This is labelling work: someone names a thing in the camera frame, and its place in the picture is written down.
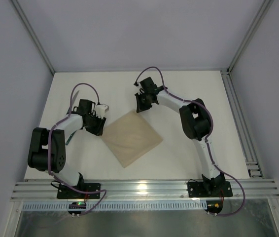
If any green handled knife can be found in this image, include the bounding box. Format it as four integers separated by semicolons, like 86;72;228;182
65;90;79;146

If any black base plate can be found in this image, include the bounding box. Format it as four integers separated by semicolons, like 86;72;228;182
187;180;233;198
50;182;102;199

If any slotted cable duct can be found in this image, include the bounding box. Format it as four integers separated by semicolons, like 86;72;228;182
22;199;206;211

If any controller board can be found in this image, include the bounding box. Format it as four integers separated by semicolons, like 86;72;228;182
205;200;223;216
67;201;86;217

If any beige cloth napkin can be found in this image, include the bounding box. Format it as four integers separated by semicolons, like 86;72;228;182
101;110;163;168

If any right frame post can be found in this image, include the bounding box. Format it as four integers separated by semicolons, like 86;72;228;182
227;0;274;73

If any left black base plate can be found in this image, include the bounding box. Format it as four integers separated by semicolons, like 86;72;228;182
50;182;102;199

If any left controller board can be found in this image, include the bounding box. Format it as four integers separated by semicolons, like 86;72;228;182
67;201;86;217

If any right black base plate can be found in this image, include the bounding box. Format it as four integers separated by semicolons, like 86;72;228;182
187;180;233;198

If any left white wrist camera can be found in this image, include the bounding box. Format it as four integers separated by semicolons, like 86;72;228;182
95;104;109;118

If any left frame post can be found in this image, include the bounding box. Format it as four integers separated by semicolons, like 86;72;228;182
9;0;56;75

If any frame post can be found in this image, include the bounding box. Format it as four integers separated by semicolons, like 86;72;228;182
227;0;274;73
9;0;56;75

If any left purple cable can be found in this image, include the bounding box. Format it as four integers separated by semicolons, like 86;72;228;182
47;82;108;217

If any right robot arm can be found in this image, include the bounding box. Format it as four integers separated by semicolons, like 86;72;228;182
134;77;225;197

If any right controller board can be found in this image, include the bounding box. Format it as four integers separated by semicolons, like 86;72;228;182
205;200;223;216

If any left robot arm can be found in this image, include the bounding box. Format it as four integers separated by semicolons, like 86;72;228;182
28;99;109;199

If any right aluminium side rail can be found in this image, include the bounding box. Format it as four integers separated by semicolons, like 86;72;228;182
220;70;264;179

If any front aluminium rail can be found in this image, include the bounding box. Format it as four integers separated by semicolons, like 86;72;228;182
10;179;279;201

